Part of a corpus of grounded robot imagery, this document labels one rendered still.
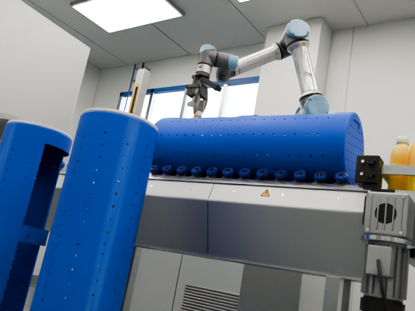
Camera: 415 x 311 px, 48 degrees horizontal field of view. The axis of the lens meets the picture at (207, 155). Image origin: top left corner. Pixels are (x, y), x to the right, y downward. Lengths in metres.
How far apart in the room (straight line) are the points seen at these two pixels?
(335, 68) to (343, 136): 3.65
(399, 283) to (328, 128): 0.62
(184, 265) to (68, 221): 2.43
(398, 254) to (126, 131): 0.91
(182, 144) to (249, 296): 0.76
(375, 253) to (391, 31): 4.17
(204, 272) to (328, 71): 2.66
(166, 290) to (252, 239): 2.32
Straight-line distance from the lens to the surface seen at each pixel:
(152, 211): 1.99
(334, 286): 1.63
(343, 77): 5.22
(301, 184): 1.70
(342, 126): 1.70
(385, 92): 4.99
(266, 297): 2.16
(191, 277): 3.86
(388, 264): 1.29
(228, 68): 2.33
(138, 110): 2.86
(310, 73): 2.36
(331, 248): 1.64
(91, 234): 1.53
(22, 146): 2.04
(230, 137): 1.85
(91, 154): 1.58
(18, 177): 2.01
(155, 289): 4.08
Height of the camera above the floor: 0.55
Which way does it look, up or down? 14 degrees up
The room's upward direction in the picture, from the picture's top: 10 degrees clockwise
